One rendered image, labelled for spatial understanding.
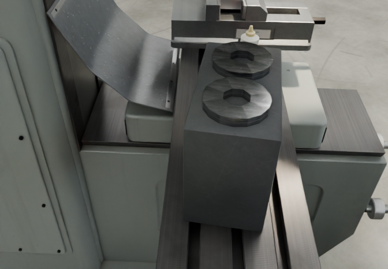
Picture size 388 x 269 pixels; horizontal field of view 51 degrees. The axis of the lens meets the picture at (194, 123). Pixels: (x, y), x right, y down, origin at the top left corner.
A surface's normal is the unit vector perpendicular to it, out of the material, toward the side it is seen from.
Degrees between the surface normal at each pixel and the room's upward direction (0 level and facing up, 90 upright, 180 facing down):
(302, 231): 0
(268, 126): 0
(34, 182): 89
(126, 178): 90
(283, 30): 90
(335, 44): 0
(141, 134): 90
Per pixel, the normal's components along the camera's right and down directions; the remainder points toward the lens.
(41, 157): -0.04, 0.63
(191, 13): 0.02, -0.76
